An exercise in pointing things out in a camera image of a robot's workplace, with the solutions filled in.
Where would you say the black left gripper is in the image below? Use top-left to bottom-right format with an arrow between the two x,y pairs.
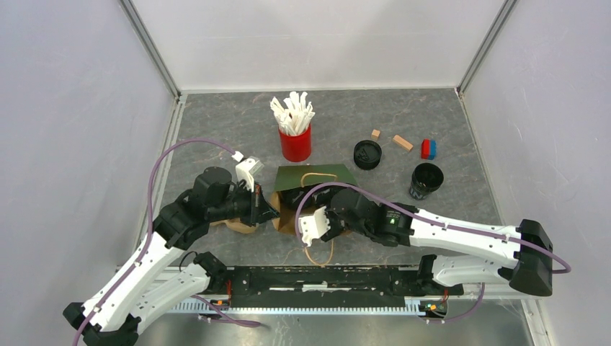
208,179 -> 280,226

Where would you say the green paper bag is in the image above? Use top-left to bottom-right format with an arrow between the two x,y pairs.
269,164 -> 359,267

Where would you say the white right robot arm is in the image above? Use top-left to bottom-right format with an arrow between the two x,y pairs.
325,189 -> 553,297

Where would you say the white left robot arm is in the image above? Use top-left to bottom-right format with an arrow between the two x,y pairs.
63,158 -> 279,345

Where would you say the black coffee lid stack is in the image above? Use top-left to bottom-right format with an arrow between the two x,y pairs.
353,140 -> 382,170

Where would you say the brown cardboard cup carrier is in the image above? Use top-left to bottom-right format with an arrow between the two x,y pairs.
210,218 -> 258,234

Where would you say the red cup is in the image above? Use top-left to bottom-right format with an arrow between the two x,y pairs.
278,125 -> 312,162

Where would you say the white wrapped stirrer bundle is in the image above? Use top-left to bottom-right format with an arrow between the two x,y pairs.
269,92 -> 316,136

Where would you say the long wooden block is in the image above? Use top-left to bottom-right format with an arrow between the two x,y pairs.
393,135 -> 414,151

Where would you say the red and blue block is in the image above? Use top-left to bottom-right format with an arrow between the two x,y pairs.
421,138 -> 437,160

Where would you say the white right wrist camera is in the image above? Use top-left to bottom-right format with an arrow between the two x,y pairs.
298,207 -> 331,247

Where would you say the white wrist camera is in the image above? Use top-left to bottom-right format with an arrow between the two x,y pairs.
298,207 -> 331,247
231,151 -> 264,192

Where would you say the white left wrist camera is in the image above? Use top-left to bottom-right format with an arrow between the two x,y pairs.
231,151 -> 264,192

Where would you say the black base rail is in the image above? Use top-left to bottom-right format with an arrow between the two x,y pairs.
200,265 -> 450,312

